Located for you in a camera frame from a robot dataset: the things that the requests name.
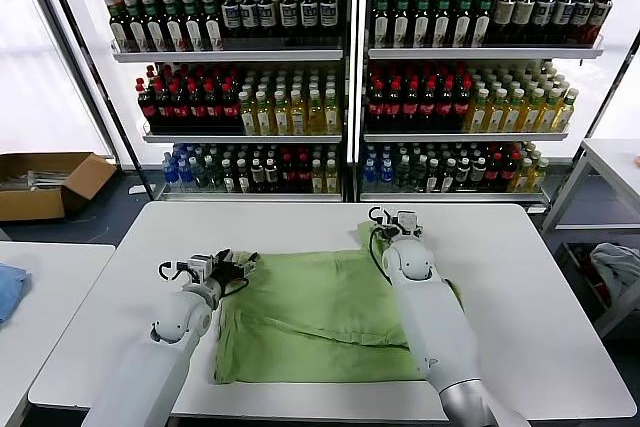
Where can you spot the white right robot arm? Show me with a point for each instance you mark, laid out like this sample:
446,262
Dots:
440,327

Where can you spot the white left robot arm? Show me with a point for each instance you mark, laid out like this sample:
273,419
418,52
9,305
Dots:
145,362

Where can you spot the black storage crate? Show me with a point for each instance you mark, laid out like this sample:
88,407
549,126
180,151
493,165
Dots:
570,267

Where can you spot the red item in crate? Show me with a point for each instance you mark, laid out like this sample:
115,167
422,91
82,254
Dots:
600,289

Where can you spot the grey metal shelf rack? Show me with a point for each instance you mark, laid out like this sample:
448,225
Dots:
235,55
480,53

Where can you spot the black window frame post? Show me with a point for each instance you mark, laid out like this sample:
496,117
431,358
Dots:
107,97
617,92

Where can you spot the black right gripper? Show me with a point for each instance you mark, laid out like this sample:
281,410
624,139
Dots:
391,233

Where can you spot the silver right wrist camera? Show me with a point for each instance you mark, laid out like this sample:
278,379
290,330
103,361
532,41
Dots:
407,222

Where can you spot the grey window frame post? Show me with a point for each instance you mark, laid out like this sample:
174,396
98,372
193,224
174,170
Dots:
75,64

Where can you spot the light green t-shirt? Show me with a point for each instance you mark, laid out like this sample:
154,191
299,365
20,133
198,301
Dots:
310,307

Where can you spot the red tea bottle white cap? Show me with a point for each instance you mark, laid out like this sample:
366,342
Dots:
598,17

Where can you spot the dark tea bottle green cap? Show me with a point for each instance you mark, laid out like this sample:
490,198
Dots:
137,27
193,26
442,22
421,22
381,22
401,22
481,22
175,26
156,27
120,27
462,22
212,26

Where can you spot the dark bottle white blue label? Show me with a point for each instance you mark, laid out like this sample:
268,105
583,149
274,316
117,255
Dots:
288,14
231,14
562,14
328,14
542,14
581,16
268,14
308,14
249,14

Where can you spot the blue drink bottle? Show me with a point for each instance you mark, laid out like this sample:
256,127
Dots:
370,173
185,173
386,173
171,173

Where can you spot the cola bottle red cap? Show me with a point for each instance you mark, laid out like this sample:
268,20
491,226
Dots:
180,109
148,109
463,108
197,109
230,109
213,109
394,108
446,108
376,108
411,108
429,108
164,109

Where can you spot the grey wrapped bundle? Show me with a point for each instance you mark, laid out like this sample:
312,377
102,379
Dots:
30,179

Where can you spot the pale grey-blue cloth pile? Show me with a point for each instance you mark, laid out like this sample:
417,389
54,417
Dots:
617,267

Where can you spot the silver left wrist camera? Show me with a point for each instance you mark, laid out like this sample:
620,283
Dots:
200,267

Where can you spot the clear green water bottle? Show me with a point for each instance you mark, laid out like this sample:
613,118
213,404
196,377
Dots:
402,174
418,176
200,174
214,176

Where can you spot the white metal-frame side table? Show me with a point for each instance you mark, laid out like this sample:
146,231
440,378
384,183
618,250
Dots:
612,147

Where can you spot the blue folded cloth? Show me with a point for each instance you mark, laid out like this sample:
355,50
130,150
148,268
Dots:
10,292

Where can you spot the small yellow juice bottle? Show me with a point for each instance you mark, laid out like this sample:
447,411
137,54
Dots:
522,178
317,179
538,178
331,179

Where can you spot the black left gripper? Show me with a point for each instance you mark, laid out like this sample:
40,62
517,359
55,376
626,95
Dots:
229,269

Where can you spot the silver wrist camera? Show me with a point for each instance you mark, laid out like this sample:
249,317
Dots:
200,267
407,222

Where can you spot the small dark bottle white cap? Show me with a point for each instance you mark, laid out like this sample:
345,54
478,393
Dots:
432,178
228,178
478,174
448,178
271,176
463,174
257,176
243,178

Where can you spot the small cola bottle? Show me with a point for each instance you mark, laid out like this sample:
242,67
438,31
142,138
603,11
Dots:
290,176
509,173
493,174
304,176

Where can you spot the small white floor plate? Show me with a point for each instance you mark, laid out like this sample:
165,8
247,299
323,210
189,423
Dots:
139,190

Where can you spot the dark bottle beige label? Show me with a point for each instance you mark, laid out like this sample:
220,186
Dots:
504,14
523,14

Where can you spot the yellow juice bottle green cap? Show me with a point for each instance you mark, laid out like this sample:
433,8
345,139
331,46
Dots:
512,114
495,114
264,117
477,114
565,114
282,117
247,117
531,114
298,117
332,117
548,114
315,117

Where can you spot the brown cardboard box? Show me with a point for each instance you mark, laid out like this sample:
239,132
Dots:
35,204

